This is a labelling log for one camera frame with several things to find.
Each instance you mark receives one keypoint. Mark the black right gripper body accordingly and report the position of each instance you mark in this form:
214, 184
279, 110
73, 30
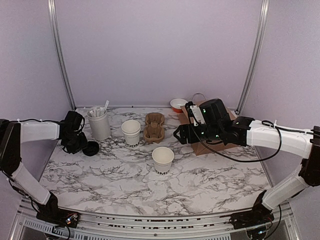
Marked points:
213, 132

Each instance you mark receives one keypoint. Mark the front aluminium frame rail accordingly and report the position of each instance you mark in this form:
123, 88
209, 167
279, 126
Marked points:
101, 226

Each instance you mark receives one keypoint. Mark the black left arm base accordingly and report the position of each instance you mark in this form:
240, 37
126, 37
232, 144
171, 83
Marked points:
50, 212

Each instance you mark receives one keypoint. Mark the right rear aluminium post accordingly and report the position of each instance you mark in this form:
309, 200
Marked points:
258, 43

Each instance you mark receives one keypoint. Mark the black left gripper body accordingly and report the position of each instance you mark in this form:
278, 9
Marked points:
75, 144

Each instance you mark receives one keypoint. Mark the single white paper cup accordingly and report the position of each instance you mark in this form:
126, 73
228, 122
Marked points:
162, 159

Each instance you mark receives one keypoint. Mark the white paper cups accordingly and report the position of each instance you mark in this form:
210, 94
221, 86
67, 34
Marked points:
131, 130

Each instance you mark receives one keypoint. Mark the aluminium post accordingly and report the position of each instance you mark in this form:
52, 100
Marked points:
258, 43
53, 18

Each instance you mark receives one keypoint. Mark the left rear aluminium post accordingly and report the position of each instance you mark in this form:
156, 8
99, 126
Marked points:
53, 18

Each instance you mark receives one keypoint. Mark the white ribbed stirrer canister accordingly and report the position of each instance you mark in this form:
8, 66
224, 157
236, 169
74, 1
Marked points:
99, 126

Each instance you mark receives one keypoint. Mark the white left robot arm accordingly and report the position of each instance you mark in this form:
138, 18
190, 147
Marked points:
14, 134

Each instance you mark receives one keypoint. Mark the brown cardboard cup carrier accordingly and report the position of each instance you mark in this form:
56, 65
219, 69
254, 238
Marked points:
154, 131

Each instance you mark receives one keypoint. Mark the black plastic cup lid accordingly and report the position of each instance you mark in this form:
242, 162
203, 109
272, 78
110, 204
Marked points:
91, 149

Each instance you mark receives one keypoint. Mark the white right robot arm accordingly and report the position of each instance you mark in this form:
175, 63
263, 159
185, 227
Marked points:
301, 142

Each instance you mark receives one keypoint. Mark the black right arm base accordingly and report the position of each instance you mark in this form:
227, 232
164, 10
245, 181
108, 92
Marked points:
258, 215

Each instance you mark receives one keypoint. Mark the orange white bowl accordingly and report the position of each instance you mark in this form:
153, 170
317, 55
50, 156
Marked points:
177, 104

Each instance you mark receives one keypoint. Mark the brown paper takeout bag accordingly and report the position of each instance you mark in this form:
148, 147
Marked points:
204, 147

